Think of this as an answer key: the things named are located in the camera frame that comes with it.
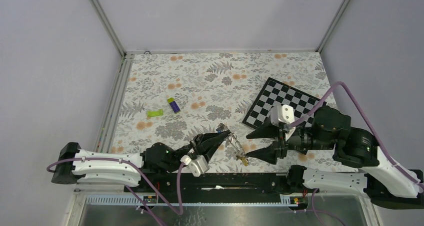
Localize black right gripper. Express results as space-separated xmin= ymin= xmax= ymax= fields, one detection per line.
xmin=243 ymin=112 xmax=333 ymax=164

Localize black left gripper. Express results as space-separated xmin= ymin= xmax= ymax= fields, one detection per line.
xmin=166 ymin=131 xmax=231 ymax=173

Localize yellow key tag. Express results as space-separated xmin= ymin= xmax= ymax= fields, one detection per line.
xmin=240 ymin=157 xmax=249 ymax=166

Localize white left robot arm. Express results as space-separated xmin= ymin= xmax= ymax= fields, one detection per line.
xmin=47 ymin=130 xmax=231 ymax=192

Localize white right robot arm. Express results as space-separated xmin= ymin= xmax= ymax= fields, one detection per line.
xmin=247 ymin=105 xmax=424 ymax=210

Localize purple yellow marker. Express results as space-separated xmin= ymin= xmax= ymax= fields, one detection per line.
xmin=167 ymin=98 xmax=181 ymax=114

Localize green marker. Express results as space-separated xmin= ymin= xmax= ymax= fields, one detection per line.
xmin=146 ymin=109 xmax=164 ymax=117

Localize black front rail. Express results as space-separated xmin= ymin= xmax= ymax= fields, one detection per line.
xmin=131 ymin=173 xmax=310 ymax=194

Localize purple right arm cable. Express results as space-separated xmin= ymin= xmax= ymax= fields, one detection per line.
xmin=291 ymin=82 xmax=424 ymax=192

